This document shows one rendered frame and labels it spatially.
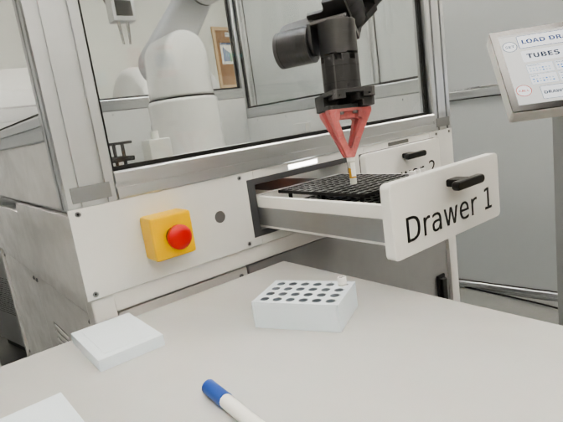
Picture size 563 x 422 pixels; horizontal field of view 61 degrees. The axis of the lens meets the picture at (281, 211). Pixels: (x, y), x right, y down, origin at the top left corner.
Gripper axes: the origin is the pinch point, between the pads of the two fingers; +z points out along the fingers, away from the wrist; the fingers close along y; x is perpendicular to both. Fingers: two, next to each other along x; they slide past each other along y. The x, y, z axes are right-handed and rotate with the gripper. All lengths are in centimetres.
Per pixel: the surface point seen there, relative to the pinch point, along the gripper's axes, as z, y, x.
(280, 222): 11.5, -14.5, -9.4
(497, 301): 85, -136, 117
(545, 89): -10, -47, 75
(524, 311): 85, -120, 120
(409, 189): 6.1, 9.1, 5.2
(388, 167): 5.3, -35.3, 21.7
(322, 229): 12.3, -4.6, -4.3
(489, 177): 7.0, -0.9, 24.6
